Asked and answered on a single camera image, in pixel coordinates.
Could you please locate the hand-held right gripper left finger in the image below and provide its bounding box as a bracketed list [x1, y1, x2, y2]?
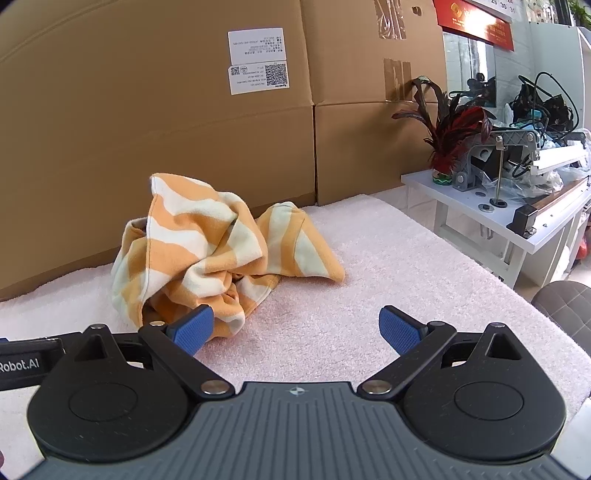
[74, 305, 234, 400]

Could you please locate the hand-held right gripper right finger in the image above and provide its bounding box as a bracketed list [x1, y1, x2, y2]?
[359, 306, 522, 398]

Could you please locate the orange striped shirt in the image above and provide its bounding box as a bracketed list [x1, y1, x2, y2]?
[111, 173, 346, 342]

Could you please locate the pink fluffy blanket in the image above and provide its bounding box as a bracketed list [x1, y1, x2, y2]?
[0, 194, 591, 467]

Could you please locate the white table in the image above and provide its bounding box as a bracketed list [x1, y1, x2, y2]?
[401, 170, 591, 291]

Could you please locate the long sealer with black block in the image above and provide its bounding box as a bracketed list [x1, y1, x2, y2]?
[506, 176, 591, 239]

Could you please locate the grey quilted chair seat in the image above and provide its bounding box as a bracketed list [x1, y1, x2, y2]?
[531, 280, 591, 354]

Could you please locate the large labelled cardboard box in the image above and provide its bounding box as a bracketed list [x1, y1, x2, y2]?
[0, 0, 318, 302]

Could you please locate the plain cardboard box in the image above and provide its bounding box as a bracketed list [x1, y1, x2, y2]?
[314, 99, 446, 207]

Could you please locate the grey metal press machine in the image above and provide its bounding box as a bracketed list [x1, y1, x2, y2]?
[451, 128, 542, 193]

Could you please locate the clear plastic bag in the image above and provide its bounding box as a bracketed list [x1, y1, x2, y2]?
[542, 129, 591, 195]

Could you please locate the white bar sealer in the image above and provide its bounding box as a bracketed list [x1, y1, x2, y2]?
[529, 141, 591, 177]

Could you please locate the white square code label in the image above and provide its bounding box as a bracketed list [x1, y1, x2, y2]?
[228, 62, 291, 96]

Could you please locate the red black equipment in background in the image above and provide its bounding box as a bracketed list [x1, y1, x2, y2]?
[505, 71, 580, 139]

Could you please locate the taped cardboard box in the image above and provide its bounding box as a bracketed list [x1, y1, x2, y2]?
[300, 0, 448, 106]

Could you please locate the white text shipping label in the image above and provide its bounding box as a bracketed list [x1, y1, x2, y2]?
[228, 30, 286, 64]

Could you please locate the green leafy plant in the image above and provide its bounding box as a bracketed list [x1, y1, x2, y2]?
[568, 0, 591, 28]

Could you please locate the wall mirror panel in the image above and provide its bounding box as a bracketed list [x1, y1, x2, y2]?
[442, 30, 498, 109]

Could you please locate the white wall calendar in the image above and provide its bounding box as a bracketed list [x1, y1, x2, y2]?
[471, 0, 514, 23]

